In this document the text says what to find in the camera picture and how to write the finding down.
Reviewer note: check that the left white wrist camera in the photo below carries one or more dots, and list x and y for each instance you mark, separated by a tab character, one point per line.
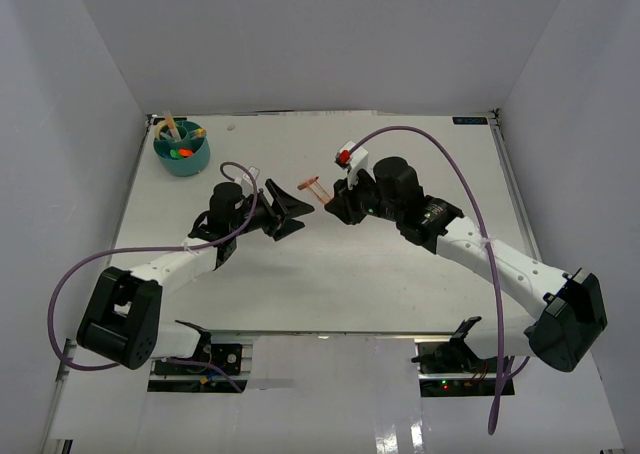
248	178

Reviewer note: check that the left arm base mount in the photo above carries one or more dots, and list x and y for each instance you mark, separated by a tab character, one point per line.
215	369

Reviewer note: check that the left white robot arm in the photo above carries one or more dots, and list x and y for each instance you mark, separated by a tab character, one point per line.
122	321

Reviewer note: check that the blue label sticker right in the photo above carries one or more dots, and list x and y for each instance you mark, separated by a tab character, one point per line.
469	120

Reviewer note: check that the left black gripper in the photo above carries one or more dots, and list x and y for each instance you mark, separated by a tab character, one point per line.
274	226

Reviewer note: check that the orange clear highlighter pen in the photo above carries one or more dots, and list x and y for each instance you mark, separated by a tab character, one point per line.
170	122

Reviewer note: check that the teal round organizer container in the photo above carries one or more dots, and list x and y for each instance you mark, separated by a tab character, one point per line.
186	166

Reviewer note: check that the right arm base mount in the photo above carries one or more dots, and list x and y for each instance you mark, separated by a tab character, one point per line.
449	369

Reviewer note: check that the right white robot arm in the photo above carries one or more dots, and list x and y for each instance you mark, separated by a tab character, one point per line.
566	311

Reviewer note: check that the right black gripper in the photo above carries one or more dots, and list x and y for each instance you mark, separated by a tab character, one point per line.
343	206

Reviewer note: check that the beige tape roll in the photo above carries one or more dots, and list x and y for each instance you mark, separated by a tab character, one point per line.
159	131

